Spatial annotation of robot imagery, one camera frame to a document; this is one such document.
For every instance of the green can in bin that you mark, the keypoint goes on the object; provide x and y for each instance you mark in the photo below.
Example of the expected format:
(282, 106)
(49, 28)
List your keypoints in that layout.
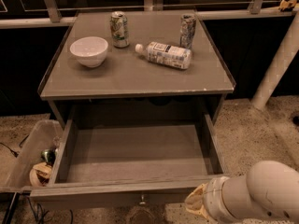
(48, 156)

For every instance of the grey wooden cabinet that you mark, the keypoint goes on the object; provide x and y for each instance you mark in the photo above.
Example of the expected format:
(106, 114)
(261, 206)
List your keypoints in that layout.
(123, 74)

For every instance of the clear plastic bin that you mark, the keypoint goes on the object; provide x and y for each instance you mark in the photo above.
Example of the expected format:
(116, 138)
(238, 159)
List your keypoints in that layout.
(46, 134)

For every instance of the metal drawer knob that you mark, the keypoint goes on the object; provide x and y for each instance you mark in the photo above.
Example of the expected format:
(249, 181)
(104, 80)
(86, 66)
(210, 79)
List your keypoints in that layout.
(143, 200)

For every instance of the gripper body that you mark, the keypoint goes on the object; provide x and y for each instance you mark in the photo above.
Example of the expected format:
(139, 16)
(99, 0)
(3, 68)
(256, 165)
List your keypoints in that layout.
(212, 196)

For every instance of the white plastic bottle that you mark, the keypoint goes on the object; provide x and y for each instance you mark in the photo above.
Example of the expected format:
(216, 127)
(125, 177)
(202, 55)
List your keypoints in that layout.
(164, 54)

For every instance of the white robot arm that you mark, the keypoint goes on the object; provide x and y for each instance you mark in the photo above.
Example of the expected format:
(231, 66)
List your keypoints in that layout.
(269, 189)

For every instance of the metal railing frame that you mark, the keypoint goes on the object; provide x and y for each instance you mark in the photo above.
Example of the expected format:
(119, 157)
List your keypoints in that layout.
(16, 14)

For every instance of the brown crumpled bag in bin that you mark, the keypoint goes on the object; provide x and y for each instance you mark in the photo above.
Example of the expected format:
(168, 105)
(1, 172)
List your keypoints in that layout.
(39, 175)

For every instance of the green soda can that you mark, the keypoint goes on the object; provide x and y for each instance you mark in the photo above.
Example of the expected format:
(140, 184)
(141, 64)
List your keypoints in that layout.
(119, 29)

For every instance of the white ceramic bowl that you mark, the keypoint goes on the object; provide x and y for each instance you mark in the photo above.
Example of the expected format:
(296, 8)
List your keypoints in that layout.
(90, 51)

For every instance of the grey top drawer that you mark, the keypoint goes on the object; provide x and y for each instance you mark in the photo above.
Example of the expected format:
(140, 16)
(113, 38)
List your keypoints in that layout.
(112, 154)

